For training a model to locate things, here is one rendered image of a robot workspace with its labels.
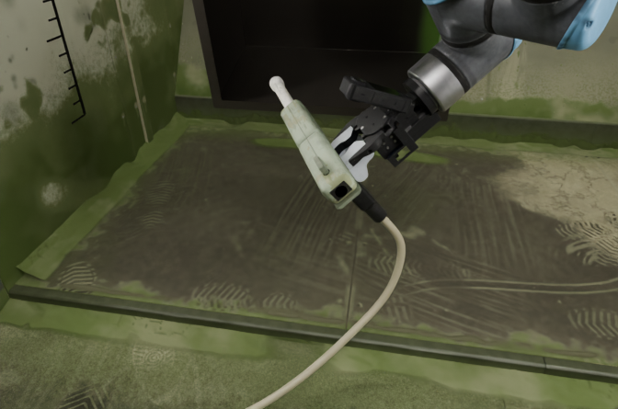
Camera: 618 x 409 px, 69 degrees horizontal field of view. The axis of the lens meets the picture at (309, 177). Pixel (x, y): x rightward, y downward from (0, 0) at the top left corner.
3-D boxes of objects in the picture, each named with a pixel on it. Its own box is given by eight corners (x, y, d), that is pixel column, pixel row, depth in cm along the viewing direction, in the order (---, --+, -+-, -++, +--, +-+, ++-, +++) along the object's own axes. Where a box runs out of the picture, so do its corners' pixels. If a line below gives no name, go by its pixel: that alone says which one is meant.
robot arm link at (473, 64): (479, -17, 69) (492, 25, 77) (417, 40, 72) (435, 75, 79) (523, 8, 64) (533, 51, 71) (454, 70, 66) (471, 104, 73)
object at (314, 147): (419, 248, 73) (339, 164, 61) (396, 266, 74) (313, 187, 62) (332, 129, 114) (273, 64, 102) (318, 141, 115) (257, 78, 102)
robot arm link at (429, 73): (446, 62, 66) (417, 46, 75) (420, 85, 67) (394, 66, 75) (473, 102, 71) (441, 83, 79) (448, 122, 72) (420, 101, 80)
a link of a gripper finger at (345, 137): (335, 185, 80) (376, 154, 78) (314, 165, 77) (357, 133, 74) (331, 175, 83) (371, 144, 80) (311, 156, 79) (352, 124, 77)
